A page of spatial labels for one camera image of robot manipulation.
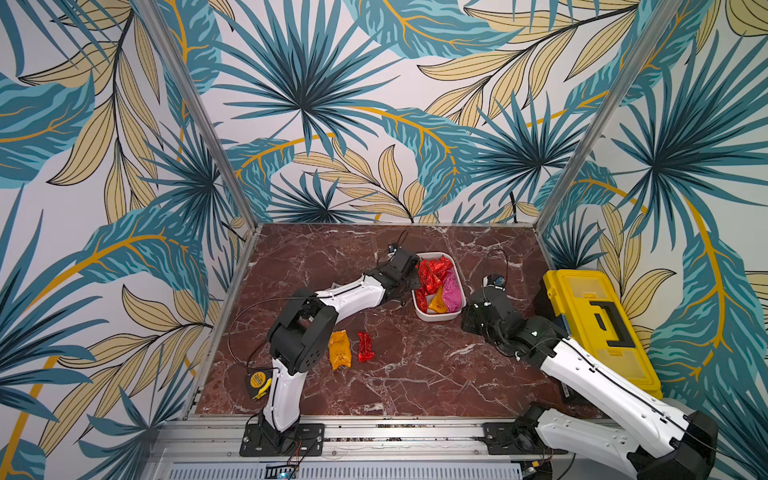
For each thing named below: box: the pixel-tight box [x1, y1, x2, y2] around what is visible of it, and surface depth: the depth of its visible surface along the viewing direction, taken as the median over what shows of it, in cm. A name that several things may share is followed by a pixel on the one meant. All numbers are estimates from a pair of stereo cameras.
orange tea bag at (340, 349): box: [328, 329, 352, 371], surface depth 87 cm
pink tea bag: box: [442, 269, 463, 313], surface depth 96 cm
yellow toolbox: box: [535, 270, 663, 400], surface depth 78 cm
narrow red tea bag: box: [358, 331, 376, 363], surface depth 88 cm
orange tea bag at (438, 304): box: [428, 286, 448, 314], surface depth 97 cm
